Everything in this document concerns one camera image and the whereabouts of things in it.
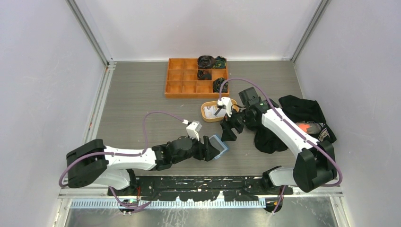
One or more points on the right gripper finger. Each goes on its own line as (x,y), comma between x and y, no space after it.
(228,135)
(225,123)

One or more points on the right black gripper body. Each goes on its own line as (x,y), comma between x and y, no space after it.
(237,119)

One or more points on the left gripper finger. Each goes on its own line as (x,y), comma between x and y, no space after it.
(210,153)
(206,143)

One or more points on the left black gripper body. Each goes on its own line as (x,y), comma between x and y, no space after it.
(198,152)

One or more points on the blue leather card holder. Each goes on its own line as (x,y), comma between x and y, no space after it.
(221,146)

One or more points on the white patterned card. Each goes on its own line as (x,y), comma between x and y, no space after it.
(209,112)

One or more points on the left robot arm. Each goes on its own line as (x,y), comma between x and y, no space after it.
(94,162)

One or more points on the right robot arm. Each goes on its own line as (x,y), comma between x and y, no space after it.
(315,160)

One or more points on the oval wooden tray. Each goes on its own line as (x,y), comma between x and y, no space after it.
(211,103)

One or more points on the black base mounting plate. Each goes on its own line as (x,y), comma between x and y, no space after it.
(199,188)

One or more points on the dark rolled sock middle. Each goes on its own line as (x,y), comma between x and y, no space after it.
(204,75)

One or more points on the dark rolled sock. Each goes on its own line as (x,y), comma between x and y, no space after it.
(204,75)
(206,62)

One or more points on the black garment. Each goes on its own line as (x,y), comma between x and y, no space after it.
(298,110)

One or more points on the orange compartment organizer tray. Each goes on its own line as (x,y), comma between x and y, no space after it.
(182,82)

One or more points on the green rolled sock top right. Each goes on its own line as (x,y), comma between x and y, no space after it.
(220,63)

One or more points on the dark rolled sock top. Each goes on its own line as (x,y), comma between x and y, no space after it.
(206,62)

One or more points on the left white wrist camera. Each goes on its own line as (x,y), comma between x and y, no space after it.
(193,129)

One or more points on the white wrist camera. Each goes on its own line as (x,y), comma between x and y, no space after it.
(193,129)
(224,106)

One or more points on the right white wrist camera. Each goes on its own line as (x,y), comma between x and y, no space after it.
(224,106)

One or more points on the aluminium frame rail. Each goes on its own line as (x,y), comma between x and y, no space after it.
(97,196)

